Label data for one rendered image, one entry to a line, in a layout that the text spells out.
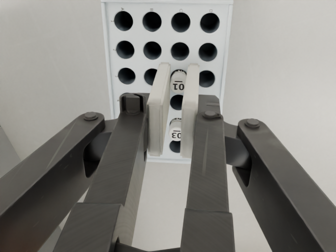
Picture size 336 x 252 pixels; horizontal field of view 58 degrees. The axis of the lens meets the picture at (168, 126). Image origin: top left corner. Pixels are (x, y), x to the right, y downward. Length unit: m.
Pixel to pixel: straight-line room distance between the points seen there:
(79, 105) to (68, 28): 0.07
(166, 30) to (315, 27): 0.11
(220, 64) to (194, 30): 0.03
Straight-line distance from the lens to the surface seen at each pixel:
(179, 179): 0.31
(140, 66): 0.22
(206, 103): 0.16
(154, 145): 0.15
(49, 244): 0.55
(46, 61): 0.28
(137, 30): 0.21
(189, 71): 0.19
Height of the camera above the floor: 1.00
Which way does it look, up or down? 62 degrees down
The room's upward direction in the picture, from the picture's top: 170 degrees counter-clockwise
